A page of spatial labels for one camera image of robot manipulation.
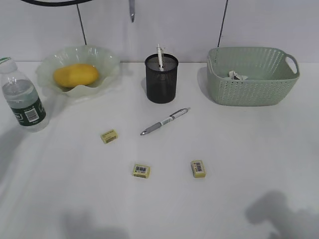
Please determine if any grey blue pen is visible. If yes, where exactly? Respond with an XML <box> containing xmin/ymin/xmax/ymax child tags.
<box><xmin>129</xmin><ymin>0</ymin><xmax>135</xmax><ymax>23</ymax></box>

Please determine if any yellow eraser barcode middle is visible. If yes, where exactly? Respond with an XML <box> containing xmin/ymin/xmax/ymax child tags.
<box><xmin>132</xmin><ymin>164</ymin><xmax>151</xmax><ymax>179</ymax></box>

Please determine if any green plastic woven basket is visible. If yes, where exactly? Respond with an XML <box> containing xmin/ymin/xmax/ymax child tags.
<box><xmin>207</xmin><ymin>47</ymin><xmax>300</xmax><ymax>107</ymax></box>

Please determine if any black wall cable left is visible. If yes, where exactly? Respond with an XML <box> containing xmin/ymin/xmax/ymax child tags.
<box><xmin>76</xmin><ymin>3</ymin><xmax>88</xmax><ymax>46</ymax></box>

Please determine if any black wall cable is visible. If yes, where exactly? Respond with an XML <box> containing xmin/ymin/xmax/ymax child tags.
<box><xmin>216</xmin><ymin>0</ymin><xmax>229</xmax><ymax>48</ymax></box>
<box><xmin>76</xmin><ymin>3</ymin><xmax>88</xmax><ymax>46</ymax></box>

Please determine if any yellow eraser upper left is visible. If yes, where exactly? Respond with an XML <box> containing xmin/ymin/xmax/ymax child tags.
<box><xmin>100</xmin><ymin>129</ymin><xmax>118</xmax><ymax>144</ymax></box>

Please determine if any translucent green wavy plate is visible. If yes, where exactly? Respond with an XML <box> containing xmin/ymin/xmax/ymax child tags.
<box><xmin>35</xmin><ymin>45</ymin><xmax>120</xmax><ymax>98</ymax></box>

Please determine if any black wall cable right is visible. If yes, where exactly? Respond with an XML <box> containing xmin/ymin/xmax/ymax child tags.
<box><xmin>216</xmin><ymin>0</ymin><xmax>229</xmax><ymax>48</ymax></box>

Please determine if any beige white pen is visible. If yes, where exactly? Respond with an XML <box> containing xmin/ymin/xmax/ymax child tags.
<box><xmin>157</xmin><ymin>44</ymin><xmax>164</xmax><ymax>72</ymax></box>

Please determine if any clear water bottle green label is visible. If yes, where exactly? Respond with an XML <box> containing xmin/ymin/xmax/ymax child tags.
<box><xmin>0</xmin><ymin>57</ymin><xmax>49</xmax><ymax>132</ymax></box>

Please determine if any grey white pen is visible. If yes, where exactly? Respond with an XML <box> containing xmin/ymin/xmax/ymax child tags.
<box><xmin>140</xmin><ymin>108</ymin><xmax>190</xmax><ymax>135</ymax></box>

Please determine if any yellow eraser barcode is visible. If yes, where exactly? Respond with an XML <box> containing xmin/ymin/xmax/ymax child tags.
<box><xmin>132</xmin><ymin>164</ymin><xmax>151</xmax><ymax>179</ymax></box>
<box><xmin>190</xmin><ymin>160</ymin><xmax>206</xmax><ymax>178</ymax></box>

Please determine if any waste paper ball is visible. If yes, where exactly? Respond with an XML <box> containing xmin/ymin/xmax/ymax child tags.
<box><xmin>228</xmin><ymin>70</ymin><xmax>248</xmax><ymax>80</ymax></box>

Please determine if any black mesh pen holder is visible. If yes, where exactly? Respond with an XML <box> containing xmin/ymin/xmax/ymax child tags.
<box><xmin>145</xmin><ymin>53</ymin><xmax>179</xmax><ymax>104</ymax></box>

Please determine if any yellow eraser barcode right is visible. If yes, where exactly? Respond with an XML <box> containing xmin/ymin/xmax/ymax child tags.
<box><xmin>190</xmin><ymin>160</ymin><xmax>206</xmax><ymax>178</ymax></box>

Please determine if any yellow mango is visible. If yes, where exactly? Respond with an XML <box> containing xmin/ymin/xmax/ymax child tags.
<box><xmin>53</xmin><ymin>64</ymin><xmax>99</xmax><ymax>88</ymax></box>

